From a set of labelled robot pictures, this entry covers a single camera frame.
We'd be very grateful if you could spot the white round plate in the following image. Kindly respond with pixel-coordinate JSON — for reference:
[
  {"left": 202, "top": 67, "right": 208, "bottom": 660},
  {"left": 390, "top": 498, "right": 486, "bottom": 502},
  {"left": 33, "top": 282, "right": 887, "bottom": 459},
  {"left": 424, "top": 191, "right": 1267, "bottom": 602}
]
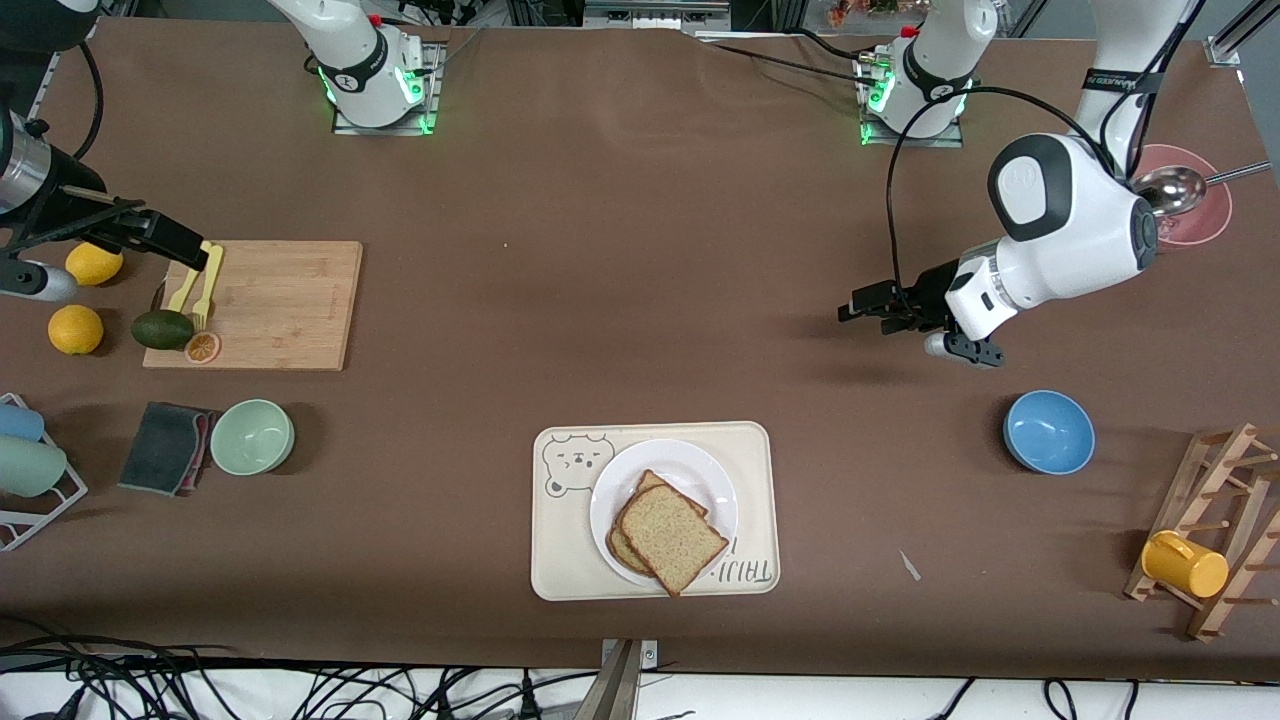
[{"left": 590, "top": 439, "right": 740, "bottom": 589}]

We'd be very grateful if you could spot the brown bread slice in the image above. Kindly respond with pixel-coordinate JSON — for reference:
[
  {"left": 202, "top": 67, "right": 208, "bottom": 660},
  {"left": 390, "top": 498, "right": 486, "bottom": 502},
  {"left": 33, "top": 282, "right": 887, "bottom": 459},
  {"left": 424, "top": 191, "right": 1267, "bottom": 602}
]
[{"left": 614, "top": 484, "right": 730, "bottom": 598}]

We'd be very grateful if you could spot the yellow plastic fork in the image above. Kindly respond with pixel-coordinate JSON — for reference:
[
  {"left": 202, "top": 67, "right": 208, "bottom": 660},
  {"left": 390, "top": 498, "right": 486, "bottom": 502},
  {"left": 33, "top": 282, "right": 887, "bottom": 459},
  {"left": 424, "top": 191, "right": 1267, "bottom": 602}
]
[{"left": 192, "top": 245, "right": 224, "bottom": 332}]

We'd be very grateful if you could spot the yellow plastic knife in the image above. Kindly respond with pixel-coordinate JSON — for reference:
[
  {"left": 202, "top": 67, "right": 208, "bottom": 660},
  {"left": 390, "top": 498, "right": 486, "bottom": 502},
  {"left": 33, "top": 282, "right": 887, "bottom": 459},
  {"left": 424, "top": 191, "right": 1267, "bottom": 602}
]
[{"left": 165, "top": 241, "right": 213, "bottom": 313}]

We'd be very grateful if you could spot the yellow lemon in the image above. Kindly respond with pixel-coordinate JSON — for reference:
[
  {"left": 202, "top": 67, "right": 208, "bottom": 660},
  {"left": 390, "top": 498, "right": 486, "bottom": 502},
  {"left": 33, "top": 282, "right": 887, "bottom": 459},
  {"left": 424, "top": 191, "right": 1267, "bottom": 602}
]
[{"left": 66, "top": 242, "right": 124, "bottom": 287}]

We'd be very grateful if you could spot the green avocado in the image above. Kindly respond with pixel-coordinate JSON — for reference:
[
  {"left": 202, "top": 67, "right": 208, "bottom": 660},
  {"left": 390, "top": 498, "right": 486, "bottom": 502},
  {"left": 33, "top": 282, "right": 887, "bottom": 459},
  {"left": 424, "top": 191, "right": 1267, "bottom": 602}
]
[{"left": 131, "top": 310, "right": 196, "bottom": 351}]

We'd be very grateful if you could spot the wooden cutting board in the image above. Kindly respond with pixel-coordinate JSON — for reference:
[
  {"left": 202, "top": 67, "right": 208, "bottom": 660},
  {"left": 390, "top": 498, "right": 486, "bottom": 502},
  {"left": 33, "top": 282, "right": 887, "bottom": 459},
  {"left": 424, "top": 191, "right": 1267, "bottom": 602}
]
[{"left": 142, "top": 240, "right": 364, "bottom": 372}]

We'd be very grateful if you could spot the round orange fruit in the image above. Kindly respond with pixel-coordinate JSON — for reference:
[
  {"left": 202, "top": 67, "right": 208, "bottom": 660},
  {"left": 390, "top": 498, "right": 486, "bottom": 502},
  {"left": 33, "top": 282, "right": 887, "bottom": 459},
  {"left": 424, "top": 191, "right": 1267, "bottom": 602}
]
[{"left": 48, "top": 305, "right": 105, "bottom": 356}]

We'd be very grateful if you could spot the blue bowl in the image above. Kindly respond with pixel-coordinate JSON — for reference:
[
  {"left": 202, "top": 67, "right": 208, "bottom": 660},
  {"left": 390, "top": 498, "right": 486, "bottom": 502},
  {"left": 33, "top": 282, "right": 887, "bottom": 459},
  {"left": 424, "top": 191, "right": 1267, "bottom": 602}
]
[{"left": 1003, "top": 390, "right": 1096, "bottom": 475}]

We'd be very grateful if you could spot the pale green bowl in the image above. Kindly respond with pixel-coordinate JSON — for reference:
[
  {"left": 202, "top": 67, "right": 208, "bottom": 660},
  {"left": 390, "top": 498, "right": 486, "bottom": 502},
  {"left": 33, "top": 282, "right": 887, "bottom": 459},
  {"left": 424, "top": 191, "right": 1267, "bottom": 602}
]
[{"left": 210, "top": 399, "right": 296, "bottom": 476}]

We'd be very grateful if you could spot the dark grey cloth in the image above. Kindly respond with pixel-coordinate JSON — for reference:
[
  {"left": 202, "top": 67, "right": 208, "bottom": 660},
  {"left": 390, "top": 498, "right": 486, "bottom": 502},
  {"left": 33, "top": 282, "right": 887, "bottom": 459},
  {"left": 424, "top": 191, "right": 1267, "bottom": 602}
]
[{"left": 118, "top": 402, "right": 206, "bottom": 497}]

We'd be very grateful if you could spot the pink cloth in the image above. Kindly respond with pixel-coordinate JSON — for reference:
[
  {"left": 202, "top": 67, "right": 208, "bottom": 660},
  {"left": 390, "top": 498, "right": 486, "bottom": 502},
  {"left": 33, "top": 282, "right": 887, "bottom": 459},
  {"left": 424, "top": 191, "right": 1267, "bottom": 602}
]
[{"left": 185, "top": 410, "right": 216, "bottom": 493}]

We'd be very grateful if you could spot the metal ladle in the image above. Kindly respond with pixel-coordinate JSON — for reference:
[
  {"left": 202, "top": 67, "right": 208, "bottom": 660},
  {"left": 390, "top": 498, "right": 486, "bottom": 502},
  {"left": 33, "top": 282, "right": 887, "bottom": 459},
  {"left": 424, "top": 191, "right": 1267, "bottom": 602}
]
[{"left": 1135, "top": 160, "right": 1273, "bottom": 216}]

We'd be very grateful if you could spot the pink bowl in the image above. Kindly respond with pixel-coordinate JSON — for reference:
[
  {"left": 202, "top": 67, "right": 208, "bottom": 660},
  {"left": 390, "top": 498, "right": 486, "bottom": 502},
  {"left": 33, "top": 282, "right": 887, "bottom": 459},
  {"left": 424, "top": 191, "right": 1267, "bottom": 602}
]
[{"left": 1130, "top": 144, "right": 1233, "bottom": 246}]

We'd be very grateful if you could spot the pale green cup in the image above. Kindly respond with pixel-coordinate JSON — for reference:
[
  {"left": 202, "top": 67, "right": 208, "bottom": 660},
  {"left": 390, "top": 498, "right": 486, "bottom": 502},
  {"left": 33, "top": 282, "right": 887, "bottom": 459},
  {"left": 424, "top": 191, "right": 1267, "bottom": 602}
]
[{"left": 0, "top": 436, "right": 68, "bottom": 498}]

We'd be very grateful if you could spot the bread slice under egg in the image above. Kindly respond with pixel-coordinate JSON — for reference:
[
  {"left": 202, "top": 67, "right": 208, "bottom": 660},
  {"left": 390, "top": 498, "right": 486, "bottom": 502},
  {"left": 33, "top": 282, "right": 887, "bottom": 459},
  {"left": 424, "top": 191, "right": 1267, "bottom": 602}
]
[{"left": 605, "top": 469, "right": 711, "bottom": 577}]

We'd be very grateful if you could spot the wooden mug rack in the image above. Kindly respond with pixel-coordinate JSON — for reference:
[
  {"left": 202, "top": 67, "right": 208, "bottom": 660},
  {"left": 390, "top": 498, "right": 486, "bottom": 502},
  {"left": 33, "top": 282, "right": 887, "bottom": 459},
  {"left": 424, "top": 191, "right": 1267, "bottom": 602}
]
[{"left": 1124, "top": 423, "right": 1280, "bottom": 642}]

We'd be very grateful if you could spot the yellow mug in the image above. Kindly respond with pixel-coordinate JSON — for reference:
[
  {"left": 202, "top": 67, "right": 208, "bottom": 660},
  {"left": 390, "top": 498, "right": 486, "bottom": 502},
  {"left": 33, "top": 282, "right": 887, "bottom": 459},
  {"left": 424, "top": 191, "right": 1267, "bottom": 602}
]
[{"left": 1141, "top": 530, "right": 1230, "bottom": 599}]

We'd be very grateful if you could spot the cream bear print tray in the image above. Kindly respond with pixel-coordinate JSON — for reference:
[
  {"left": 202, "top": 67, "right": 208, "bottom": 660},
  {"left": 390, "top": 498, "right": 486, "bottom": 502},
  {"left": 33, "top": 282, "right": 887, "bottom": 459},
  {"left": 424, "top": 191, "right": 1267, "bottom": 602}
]
[{"left": 530, "top": 421, "right": 781, "bottom": 602}]

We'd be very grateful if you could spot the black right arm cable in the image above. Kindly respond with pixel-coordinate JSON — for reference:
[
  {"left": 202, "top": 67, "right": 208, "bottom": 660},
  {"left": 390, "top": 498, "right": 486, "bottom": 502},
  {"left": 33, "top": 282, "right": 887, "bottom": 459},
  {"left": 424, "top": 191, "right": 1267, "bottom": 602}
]
[{"left": 75, "top": 40, "right": 106, "bottom": 161}]

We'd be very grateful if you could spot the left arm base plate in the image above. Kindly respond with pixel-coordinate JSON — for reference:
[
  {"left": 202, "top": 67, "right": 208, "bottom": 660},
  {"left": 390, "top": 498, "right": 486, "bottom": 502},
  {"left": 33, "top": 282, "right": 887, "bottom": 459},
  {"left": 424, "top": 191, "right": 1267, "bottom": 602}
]
[{"left": 855, "top": 55, "right": 966, "bottom": 149}]

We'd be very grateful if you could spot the white wire rack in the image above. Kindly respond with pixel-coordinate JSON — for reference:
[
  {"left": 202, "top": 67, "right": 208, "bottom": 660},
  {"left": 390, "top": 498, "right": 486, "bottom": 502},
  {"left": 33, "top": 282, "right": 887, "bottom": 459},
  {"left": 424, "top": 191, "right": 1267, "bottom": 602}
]
[{"left": 0, "top": 393, "right": 89, "bottom": 552}]

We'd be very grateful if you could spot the black table cable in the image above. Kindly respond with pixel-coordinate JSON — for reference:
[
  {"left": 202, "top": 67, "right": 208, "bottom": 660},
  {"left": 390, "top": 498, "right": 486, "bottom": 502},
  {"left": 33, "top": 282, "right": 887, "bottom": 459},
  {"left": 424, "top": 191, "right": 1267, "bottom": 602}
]
[{"left": 695, "top": 28, "right": 881, "bottom": 86}]

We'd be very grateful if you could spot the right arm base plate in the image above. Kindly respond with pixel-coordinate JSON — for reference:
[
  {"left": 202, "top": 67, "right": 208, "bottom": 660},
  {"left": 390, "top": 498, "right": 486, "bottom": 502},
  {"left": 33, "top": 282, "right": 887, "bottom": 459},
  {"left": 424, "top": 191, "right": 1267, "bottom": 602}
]
[{"left": 332, "top": 40, "right": 443, "bottom": 136}]

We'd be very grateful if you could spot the grey metal equipment frame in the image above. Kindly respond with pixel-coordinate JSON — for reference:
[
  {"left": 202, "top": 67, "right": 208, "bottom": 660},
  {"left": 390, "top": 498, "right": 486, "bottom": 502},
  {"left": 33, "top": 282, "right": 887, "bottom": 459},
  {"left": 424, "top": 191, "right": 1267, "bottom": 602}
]
[{"left": 505, "top": 0, "right": 811, "bottom": 36}]

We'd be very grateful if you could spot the aluminium frame rail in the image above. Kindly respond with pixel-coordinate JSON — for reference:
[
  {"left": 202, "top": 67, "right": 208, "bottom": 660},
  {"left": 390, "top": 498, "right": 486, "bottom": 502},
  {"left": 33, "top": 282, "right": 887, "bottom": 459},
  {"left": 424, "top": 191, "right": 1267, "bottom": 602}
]
[{"left": 1205, "top": 0, "right": 1280, "bottom": 69}]

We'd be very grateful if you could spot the black cable bundle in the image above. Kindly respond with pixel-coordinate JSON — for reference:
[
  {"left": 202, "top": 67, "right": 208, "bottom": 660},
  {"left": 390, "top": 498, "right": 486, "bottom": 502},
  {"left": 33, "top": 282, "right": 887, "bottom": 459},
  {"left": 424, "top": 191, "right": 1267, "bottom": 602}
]
[{"left": 0, "top": 615, "right": 601, "bottom": 720}]

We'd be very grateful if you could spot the metal table bracket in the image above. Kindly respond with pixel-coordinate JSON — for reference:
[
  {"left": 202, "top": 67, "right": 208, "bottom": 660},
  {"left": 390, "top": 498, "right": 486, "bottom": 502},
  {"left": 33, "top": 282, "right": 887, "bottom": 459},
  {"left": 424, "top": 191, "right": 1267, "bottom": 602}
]
[{"left": 570, "top": 638, "right": 661, "bottom": 720}]

